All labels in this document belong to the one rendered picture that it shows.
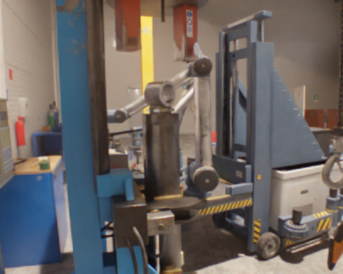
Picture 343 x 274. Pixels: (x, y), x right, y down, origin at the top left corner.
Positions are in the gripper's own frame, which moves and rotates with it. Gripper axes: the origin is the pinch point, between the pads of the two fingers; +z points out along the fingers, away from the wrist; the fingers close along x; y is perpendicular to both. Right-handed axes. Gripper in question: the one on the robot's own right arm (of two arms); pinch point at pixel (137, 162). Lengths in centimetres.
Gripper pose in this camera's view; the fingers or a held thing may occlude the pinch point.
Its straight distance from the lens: 307.6
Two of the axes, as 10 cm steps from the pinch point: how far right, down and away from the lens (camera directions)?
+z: 0.2, 9.9, 1.4
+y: 9.2, -0.8, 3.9
